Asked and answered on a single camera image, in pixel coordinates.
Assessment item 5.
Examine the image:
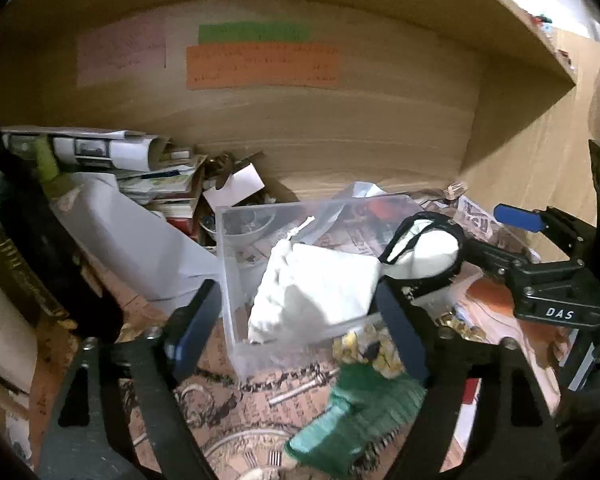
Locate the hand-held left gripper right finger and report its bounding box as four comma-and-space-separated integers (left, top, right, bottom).
371, 279, 563, 480

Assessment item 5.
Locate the white sock with black trim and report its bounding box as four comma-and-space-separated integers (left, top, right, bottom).
378, 211, 467, 291

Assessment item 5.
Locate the glass bowl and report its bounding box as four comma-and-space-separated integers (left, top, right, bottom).
200, 207, 277, 248

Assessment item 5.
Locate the printed newspaper sheet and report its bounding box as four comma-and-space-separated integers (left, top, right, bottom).
325, 182, 541, 263

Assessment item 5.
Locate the large white paper sheet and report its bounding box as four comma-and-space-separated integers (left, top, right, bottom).
50, 172, 223, 316

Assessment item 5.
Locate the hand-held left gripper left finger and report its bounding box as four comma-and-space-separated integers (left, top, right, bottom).
37, 279, 224, 480

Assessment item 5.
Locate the white cloth pouch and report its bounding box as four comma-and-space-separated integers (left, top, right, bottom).
247, 240, 382, 346

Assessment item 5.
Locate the clear plastic container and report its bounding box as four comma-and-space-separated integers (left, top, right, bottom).
214, 193, 433, 378

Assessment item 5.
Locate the wooden shelf unit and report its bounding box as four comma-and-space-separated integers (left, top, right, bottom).
0, 0, 600, 261

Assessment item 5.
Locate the white card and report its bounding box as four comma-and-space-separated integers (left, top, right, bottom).
201, 162, 265, 209

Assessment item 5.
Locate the pink paper note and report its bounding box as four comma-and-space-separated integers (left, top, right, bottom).
76, 14, 168, 87

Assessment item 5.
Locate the stack of books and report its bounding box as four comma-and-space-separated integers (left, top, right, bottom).
117, 155, 208, 233

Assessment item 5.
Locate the cardboard box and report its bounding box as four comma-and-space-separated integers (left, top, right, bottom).
0, 265, 41, 411

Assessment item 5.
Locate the dark bag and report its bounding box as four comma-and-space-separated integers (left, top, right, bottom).
0, 77, 123, 343

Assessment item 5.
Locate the printed brown table cloth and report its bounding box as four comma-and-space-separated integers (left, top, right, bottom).
27, 260, 563, 480

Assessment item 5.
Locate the rolled newspaper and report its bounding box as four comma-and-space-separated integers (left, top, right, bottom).
1, 127, 173, 173

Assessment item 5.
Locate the green knitted cloth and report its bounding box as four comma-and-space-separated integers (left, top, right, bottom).
284, 362, 427, 477

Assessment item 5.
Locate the yellow and black patterned cloth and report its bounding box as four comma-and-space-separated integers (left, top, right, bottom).
331, 324, 408, 373

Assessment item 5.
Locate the green paper note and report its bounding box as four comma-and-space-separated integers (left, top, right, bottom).
197, 21, 313, 45

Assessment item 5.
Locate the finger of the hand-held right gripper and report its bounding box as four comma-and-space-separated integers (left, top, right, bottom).
493, 203, 597, 262
460, 237, 537, 302

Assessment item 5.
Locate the orange paper note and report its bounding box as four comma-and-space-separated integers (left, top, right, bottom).
185, 42, 341, 92

